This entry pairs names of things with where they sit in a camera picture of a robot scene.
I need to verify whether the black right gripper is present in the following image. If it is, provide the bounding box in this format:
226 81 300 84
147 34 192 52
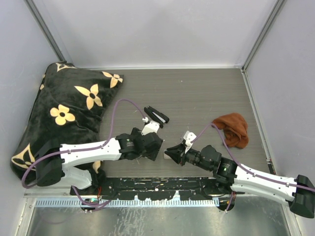
165 142 213 172

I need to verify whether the black stapler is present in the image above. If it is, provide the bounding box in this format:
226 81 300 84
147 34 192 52
144 106 170 128

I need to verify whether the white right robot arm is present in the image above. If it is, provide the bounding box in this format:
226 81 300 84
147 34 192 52
164 131 315 218

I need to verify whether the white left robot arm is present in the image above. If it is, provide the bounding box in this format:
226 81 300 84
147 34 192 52
35 121 163 195

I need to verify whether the orange brown cloth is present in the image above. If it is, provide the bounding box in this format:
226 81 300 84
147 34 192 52
212 113 249 149

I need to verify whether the black floral cushion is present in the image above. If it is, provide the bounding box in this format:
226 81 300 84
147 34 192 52
10 61 124 178

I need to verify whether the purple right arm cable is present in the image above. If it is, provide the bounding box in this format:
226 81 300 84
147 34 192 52
191 123 315 193

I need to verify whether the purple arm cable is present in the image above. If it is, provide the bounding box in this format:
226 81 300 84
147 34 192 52
21 99 149 188
191 123 315 193

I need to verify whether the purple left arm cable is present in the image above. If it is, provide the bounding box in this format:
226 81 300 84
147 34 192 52
21 99 149 188

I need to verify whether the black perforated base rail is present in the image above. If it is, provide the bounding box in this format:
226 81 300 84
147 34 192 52
78 177 227 201

